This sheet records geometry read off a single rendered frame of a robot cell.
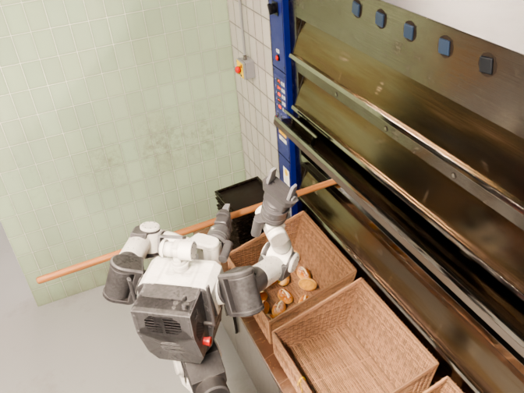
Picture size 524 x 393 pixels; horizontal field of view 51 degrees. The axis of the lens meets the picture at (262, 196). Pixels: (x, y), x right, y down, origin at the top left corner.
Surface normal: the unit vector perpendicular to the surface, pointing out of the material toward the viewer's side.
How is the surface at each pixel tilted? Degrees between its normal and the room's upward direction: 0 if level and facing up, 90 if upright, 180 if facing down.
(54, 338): 0
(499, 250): 70
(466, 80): 90
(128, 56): 90
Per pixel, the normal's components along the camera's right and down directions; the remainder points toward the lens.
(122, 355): -0.07, -0.82
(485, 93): -0.91, 0.29
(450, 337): -0.88, -0.01
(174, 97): 0.40, 0.50
